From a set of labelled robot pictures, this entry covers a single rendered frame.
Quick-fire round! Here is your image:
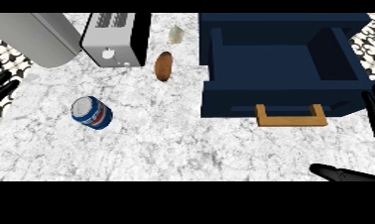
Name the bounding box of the wooden drawer handle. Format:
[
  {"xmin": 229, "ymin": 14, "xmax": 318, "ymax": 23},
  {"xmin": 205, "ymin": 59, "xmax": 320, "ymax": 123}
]
[{"xmin": 254, "ymin": 103, "xmax": 329, "ymax": 128}]

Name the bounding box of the grey rounded appliance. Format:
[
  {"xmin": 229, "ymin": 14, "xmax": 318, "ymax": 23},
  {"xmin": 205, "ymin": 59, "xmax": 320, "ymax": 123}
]
[{"xmin": 0, "ymin": 13, "xmax": 84, "ymax": 69}]

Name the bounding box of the navy blue open drawer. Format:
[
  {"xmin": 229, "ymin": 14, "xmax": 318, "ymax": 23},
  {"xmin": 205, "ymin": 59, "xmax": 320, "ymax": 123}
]
[{"xmin": 199, "ymin": 27, "xmax": 375, "ymax": 119}]

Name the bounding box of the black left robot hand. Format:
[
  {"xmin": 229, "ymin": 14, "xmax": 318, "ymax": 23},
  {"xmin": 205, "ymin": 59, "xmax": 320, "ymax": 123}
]
[{"xmin": 0, "ymin": 69, "xmax": 22, "ymax": 103}]

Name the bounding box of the navy blue cabinet body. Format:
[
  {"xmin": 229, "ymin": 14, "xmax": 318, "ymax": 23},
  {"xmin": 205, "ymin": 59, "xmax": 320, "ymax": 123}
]
[{"xmin": 198, "ymin": 13, "xmax": 374, "ymax": 67}]

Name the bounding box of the blue soda can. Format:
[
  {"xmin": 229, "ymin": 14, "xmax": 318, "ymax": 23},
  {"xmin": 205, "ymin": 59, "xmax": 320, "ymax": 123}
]
[{"xmin": 71, "ymin": 95, "xmax": 114, "ymax": 131}]

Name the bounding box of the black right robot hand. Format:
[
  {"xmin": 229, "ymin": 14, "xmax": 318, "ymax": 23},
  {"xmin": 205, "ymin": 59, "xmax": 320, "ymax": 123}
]
[{"xmin": 309, "ymin": 90, "xmax": 375, "ymax": 182}]

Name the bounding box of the silver toaster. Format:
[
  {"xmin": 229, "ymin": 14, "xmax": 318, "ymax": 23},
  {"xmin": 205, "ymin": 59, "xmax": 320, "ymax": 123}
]
[{"xmin": 80, "ymin": 13, "xmax": 154, "ymax": 68}]

